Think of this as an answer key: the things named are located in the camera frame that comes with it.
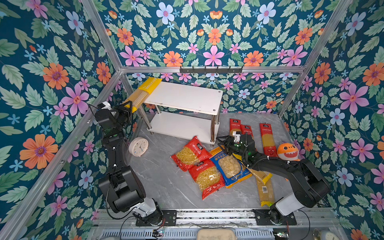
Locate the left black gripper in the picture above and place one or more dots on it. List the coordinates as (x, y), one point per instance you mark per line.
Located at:
(123, 111)

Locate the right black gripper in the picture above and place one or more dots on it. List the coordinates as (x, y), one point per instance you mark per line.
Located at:
(229, 139)

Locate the yellow spaghetti bag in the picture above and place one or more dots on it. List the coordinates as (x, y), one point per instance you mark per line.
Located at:
(261, 176)
(139, 96)
(266, 193)

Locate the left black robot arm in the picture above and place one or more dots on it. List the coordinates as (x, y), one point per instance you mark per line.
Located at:
(121, 187)

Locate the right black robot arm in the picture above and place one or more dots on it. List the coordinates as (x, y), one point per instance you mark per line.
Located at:
(308, 184)

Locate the blue orecchiette pasta bag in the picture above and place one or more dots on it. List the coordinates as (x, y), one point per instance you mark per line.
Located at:
(232, 170)

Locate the white two-tier shelf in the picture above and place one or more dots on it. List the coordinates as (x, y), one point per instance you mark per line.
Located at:
(187, 98)

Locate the red spaghetti pack left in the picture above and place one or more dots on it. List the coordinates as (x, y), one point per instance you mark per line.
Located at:
(235, 126)

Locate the red spaghetti pack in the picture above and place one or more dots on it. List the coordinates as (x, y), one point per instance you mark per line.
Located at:
(235, 126)
(247, 130)
(268, 141)

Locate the red spaghetti pack middle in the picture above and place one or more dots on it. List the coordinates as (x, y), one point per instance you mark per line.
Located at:
(247, 130)

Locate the red macaroni bag upper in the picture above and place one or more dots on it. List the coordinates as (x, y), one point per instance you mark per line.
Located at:
(192, 153)

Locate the red macaroni bag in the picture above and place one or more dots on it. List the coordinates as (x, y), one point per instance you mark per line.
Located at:
(192, 153)
(207, 176)

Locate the round cream alarm clock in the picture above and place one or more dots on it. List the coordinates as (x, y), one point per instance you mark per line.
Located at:
(138, 146)

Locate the red macaroni bag lower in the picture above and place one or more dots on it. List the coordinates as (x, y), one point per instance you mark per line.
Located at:
(207, 176)

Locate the red spaghetti pack right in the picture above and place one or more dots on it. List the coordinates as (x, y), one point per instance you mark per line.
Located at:
(268, 141)

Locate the orange shark plush toy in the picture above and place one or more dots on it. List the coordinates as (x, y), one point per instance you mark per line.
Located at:
(288, 152)

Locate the beige box at bottom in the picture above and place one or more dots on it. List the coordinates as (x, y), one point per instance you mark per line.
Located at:
(216, 234)

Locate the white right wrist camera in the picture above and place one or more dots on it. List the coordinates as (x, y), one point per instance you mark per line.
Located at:
(237, 137)

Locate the black hook rail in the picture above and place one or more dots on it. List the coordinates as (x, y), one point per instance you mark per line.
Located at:
(211, 70)

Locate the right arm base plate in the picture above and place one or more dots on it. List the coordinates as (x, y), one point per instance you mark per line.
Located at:
(267, 217)

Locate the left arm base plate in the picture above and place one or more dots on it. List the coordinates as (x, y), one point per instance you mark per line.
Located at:
(157, 219)

